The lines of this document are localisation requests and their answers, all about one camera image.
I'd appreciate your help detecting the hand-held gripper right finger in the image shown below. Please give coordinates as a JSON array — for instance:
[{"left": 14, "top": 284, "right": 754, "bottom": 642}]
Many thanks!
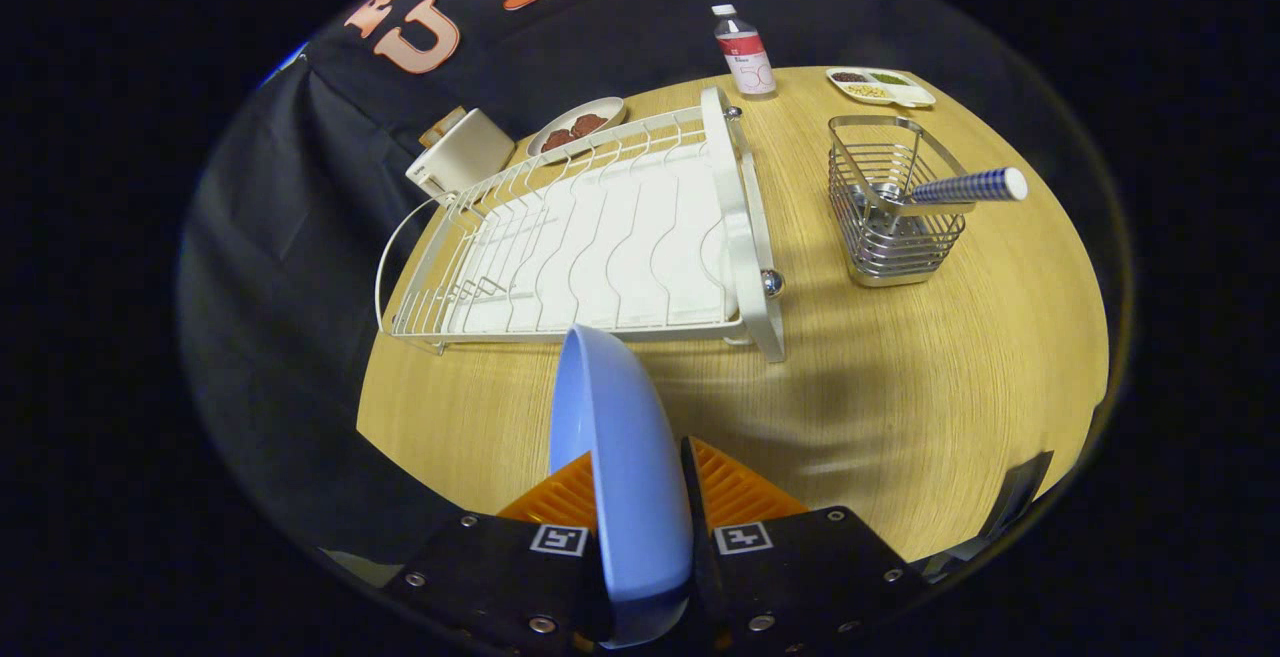
[{"left": 682, "top": 437, "right": 926, "bottom": 657}]

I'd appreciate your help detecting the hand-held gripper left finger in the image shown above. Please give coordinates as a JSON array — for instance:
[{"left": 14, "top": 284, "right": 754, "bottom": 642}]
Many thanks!
[{"left": 385, "top": 452, "right": 613, "bottom": 657}]

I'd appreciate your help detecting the blue plate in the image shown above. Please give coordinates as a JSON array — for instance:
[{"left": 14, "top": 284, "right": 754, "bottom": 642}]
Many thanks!
[{"left": 548, "top": 325, "right": 696, "bottom": 650}]

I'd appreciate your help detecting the white wire dish rack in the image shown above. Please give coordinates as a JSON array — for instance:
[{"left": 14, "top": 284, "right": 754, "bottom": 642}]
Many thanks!
[{"left": 375, "top": 87, "right": 786, "bottom": 365}]

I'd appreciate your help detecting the metal wire basket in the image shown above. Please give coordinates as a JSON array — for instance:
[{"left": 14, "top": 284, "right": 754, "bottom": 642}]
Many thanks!
[{"left": 828, "top": 115, "right": 969, "bottom": 288}]

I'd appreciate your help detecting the spoon with blue checked handle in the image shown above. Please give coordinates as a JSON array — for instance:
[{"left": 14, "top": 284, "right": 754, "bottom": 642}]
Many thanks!
[{"left": 850, "top": 167, "right": 1029, "bottom": 228}]

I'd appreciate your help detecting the white plate with meat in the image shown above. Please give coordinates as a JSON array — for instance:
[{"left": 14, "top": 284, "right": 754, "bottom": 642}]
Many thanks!
[{"left": 527, "top": 97, "right": 628, "bottom": 160}]

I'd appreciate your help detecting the white divided snack dish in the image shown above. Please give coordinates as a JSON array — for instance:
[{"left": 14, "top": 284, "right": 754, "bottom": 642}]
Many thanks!
[{"left": 826, "top": 67, "right": 937, "bottom": 108}]

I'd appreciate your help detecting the dark grey object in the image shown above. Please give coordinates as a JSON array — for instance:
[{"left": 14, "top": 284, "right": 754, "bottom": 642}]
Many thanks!
[{"left": 920, "top": 450, "right": 1056, "bottom": 583}]

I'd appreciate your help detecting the white toaster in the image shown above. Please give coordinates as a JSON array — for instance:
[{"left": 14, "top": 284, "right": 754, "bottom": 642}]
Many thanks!
[{"left": 406, "top": 107, "right": 517, "bottom": 196}]

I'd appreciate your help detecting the clear plastic bottle white cap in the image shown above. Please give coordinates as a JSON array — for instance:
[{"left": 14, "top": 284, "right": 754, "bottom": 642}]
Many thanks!
[{"left": 712, "top": 4, "right": 777, "bottom": 100}]

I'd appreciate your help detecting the brown toast slice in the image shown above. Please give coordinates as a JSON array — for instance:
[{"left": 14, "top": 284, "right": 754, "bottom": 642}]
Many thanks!
[{"left": 420, "top": 107, "right": 468, "bottom": 148}]

